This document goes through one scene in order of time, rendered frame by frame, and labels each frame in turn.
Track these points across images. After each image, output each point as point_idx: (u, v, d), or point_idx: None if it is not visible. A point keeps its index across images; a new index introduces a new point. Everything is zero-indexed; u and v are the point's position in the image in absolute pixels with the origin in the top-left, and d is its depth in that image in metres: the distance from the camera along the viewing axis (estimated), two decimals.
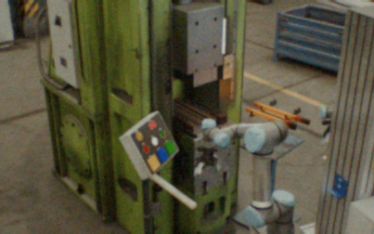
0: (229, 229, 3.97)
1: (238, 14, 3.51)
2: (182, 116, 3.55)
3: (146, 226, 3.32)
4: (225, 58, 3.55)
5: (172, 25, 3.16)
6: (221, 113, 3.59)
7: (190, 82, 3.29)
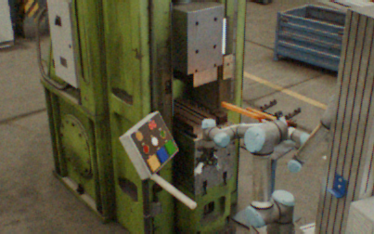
0: (229, 229, 3.97)
1: (238, 14, 3.51)
2: (182, 116, 3.55)
3: (146, 226, 3.32)
4: (225, 58, 3.55)
5: (172, 25, 3.16)
6: (221, 113, 3.59)
7: (190, 82, 3.29)
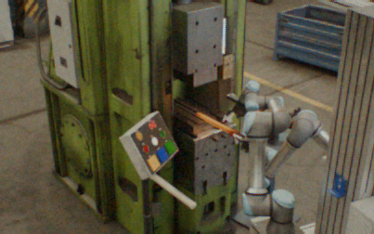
0: (229, 229, 3.97)
1: (238, 14, 3.51)
2: (182, 116, 3.55)
3: (146, 226, 3.32)
4: (225, 58, 3.55)
5: (172, 25, 3.16)
6: (221, 113, 3.59)
7: (190, 82, 3.29)
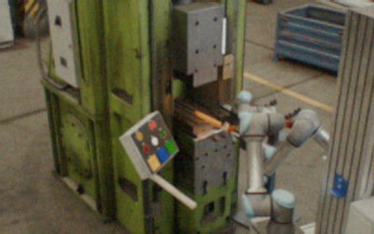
0: (229, 229, 3.97)
1: (238, 14, 3.51)
2: (182, 116, 3.55)
3: (146, 226, 3.32)
4: (225, 58, 3.55)
5: (172, 25, 3.16)
6: (221, 113, 3.59)
7: (190, 82, 3.29)
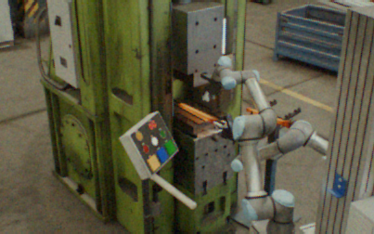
0: (229, 229, 3.97)
1: (238, 14, 3.51)
2: (182, 116, 3.55)
3: (146, 226, 3.32)
4: None
5: (172, 25, 3.16)
6: (221, 113, 3.59)
7: (190, 82, 3.29)
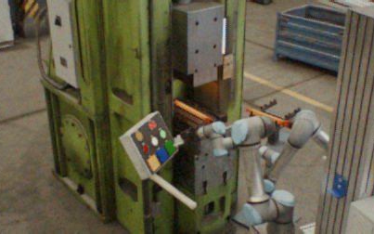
0: (229, 229, 3.97)
1: (238, 14, 3.51)
2: (182, 116, 3.55)
3: (146, 226, 3.32)
4: (225, 58, 3.55)
5: (172, 25, 3.16)
6: (221, 113, 3.59)
7: (190, 82, 3.29)
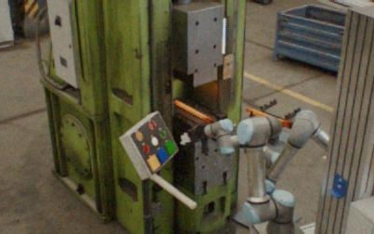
0: (229, 229, 3.97)
1: (238, 14, 3.51)
2: (182, 116, 3.55)
3: (146, 226, 3.32)
4: (225, 58, 3.55)
5: (172, 25, 3.16)
6: (221, 113, 3.59)
7: (190, 82, 3.29)
